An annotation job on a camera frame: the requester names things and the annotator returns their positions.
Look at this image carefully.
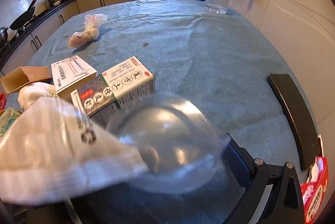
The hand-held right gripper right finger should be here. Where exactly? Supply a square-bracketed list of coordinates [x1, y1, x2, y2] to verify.
[225, 139, 305, 224]

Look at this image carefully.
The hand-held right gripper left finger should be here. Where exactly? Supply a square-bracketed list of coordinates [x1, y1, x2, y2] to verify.
[62, 197, 89, 224]

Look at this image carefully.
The white plastic bag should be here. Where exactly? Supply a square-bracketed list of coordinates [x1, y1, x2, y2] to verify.
[0, 97, 149, 206]

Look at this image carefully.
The clear plastic dome lid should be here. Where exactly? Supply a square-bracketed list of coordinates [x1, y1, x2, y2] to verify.
[108, 94, 231, 194]

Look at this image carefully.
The black chair back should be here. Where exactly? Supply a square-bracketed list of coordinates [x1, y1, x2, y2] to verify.
[267, 73, 322, 172]

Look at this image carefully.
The red snack packet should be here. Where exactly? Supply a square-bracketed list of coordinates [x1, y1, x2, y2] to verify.
[300, 156, 329, 224]

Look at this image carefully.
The green printed packet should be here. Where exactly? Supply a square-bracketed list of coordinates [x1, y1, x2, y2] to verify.
[0, 106, 23, 137]

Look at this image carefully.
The blue-grey tablecloth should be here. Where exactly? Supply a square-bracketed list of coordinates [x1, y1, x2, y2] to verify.
[4, 0, 321, 224]

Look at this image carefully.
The white crumpled cloth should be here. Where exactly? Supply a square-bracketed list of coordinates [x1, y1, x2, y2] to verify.
[18, 82, 57, 111]

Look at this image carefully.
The green and white medicine box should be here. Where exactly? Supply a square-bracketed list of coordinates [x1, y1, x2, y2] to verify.
[71, 56, 155, 118]

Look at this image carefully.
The white and blue medicine box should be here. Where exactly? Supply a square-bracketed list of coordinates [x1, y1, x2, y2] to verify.
[51, 55, 98, 99]

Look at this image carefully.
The brown cardboard box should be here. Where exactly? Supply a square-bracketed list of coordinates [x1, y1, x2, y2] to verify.
[0, 66, 53, 94]

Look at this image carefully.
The crumpled pink plastic bag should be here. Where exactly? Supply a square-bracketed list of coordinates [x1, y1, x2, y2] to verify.
[67, 14, 108, 48]

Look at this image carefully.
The silver cooking pot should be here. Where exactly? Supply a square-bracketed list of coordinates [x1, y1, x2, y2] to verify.
[0, 26, 9, 46]

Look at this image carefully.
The black wok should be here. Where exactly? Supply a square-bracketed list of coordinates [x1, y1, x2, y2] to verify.
[9, 0, 37, 31]

